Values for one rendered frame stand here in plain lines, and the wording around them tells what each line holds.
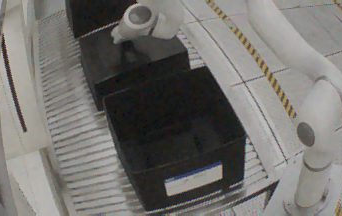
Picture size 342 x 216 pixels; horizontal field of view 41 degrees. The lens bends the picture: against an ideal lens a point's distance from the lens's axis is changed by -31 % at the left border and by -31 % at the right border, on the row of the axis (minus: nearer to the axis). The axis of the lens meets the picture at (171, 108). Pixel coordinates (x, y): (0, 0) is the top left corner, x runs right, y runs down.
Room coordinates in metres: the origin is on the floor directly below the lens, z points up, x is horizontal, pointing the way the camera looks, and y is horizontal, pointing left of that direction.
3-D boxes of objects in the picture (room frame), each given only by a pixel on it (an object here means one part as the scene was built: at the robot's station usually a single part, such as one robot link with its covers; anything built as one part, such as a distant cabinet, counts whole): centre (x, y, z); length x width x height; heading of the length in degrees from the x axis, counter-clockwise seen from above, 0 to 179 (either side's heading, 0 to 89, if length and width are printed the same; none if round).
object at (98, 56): (1.48, 0.10, 0.83); 0.29 x 0.29 x 0.13; 15
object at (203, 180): (1.06, 0.00, 0.85); 0.28 x 0.28 x 0.17; 12
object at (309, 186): (0.80, -0.36, 0.85); 0.19 x 0.19 x 0.18
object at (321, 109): (0.78, -0.34, 1.07); 0.19 x 0.12 x 0.24; 129
